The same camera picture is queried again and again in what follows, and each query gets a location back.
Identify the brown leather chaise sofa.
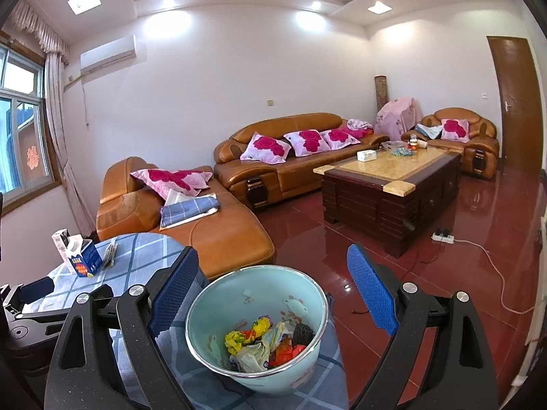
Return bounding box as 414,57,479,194
96,156,276,280

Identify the brown leather armchair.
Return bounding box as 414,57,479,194
412,108,500,178

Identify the dark green packet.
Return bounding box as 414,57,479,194
102,241,118,270

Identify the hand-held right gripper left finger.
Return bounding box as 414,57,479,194
45,245,210,410

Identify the pale yellow plastic bag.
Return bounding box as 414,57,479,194
237,325,292,372

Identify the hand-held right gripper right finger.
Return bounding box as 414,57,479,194
346,243,501,410

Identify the white air conditioner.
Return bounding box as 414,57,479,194
80,35,137,73

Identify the white cable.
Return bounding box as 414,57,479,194
452,239,547,314

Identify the white milk carton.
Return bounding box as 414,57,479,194
51,228,71,261

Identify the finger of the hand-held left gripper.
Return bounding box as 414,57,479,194
1,276,55,317

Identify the brown wooden door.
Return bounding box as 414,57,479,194
487,36,547,172

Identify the teal enamel bin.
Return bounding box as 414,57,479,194
185,266,330,398

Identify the pink folded blanket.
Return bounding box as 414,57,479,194
346,118,374,138

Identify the dark wooden coffee table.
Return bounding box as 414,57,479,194
313,147,464,259

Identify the blue milk carton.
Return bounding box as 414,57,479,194
64,235,103,280

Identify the red plastic bag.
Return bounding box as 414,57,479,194
269,344,308,368

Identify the white folded cloth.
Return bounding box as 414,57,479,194
164,188,189,206

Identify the window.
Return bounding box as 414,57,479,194
0,30,61,212

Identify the pink floral pillow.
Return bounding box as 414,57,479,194
130,168,213,201
440,119,470,141
240,132,291,165
320,128,362,151
283,129,332,156

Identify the bright yellow plastic bag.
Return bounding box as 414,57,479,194
225,316,274,355

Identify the folded blue plaid cloth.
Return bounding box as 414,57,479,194
160,194,221,229

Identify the rolled mat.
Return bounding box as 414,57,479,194
375,76,389,114

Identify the pink curtain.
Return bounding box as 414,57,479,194
9,0,97,235

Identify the black foam net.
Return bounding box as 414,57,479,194
293,324,317,346

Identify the brown leather long sofa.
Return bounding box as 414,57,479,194
214,113,389,212

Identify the blue plaid tablecloth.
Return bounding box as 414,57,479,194
23,233,355,410

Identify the pink floral cover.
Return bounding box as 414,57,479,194
375,97,418,139

